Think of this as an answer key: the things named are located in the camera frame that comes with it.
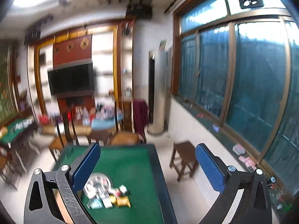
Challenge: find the standing air conditioner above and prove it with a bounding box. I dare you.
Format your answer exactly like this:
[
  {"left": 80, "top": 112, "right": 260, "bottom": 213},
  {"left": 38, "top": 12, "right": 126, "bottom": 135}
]
[{"left": 147, "top": 51, "right": 168, "bottom": 136}]

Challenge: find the dark red cloth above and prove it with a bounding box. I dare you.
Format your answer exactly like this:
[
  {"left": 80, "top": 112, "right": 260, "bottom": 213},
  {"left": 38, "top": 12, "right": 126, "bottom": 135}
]
[{"left": 133, "top": 99, "right": 149, "bottom": 139}]

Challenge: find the cardboard tray box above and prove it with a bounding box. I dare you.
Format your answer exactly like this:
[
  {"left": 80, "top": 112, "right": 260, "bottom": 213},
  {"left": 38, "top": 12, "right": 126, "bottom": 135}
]
[{"left": 53, "top": 189, "right": 73, "bottom": 224}]

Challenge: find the teal cartoon tissue pack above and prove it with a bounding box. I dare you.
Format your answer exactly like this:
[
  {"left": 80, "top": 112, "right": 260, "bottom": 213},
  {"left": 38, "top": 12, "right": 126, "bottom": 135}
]
[{"left": 87, "top": 198, "right": 104, "bottom": 209}]

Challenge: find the white square box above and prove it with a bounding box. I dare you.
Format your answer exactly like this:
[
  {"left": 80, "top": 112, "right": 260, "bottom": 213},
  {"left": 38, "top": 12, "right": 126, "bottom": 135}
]
[{"left": 102, "top": 198, "right": 113, "bottom": 209}]

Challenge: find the black television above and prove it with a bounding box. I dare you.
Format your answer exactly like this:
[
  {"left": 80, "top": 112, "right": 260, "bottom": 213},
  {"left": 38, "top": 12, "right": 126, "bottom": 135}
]
[{"left": 48, "top": 63, "right": 95, "bottom": 96}]

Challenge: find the wooden stool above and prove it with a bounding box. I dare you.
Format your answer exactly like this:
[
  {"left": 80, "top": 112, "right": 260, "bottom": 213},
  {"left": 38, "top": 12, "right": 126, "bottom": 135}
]
[{"left": 169, "top": 141, "right": 199, "bottom": 182}]

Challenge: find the round mahjong table control panel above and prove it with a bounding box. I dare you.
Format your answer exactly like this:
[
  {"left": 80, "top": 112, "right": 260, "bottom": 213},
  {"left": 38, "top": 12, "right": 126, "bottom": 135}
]
[{"left": 83, "top": 173, "right": 113, "bottom": 199}]

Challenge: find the green mahjong table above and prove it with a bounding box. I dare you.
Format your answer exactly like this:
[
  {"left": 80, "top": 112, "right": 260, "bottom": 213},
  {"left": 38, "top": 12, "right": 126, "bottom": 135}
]
[
  {"left": 1, "top": 118, "right": 38, "bottom": 150},
  {"left": 52, "top": 143, "right": 178, "bottom": 224}
]

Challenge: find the yellow snack packet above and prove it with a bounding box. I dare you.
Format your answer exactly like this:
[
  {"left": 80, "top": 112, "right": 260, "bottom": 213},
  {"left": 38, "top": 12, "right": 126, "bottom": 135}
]
[{"left": 116, "top": 196, "right": 131, "bottom": 208}]

